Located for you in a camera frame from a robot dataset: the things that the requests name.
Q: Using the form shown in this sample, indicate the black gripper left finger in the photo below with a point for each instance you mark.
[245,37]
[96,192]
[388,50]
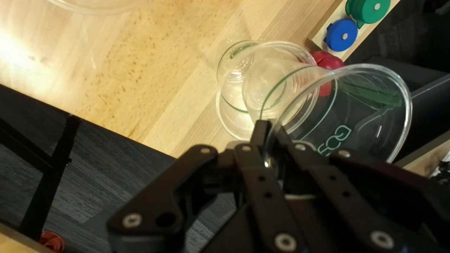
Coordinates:
[262,198]

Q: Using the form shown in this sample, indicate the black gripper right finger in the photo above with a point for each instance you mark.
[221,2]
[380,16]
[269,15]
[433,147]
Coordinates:
[356,206]

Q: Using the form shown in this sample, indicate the clear plastic cup green logo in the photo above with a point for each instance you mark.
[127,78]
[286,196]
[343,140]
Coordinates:
[243,85]
[360,117]

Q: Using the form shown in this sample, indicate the cluttered wooden desk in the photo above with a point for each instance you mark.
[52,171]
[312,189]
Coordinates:
[422,162]

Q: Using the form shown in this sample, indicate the blue toy cylinder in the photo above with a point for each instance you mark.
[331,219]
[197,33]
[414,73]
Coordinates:
[341,35]

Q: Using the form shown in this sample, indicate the wooden peg toy board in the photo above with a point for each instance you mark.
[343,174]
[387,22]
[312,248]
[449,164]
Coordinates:
[324,33]

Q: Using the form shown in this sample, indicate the green toy cylinder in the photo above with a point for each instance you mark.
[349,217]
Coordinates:
[370,11]

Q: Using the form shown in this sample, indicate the small red round object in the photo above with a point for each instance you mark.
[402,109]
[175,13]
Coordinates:
[51,240]

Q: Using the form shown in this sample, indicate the wooden side table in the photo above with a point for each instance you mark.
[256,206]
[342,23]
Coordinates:
[14,241]

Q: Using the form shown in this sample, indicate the black table leg frame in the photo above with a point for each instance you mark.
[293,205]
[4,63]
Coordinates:
[51,174]

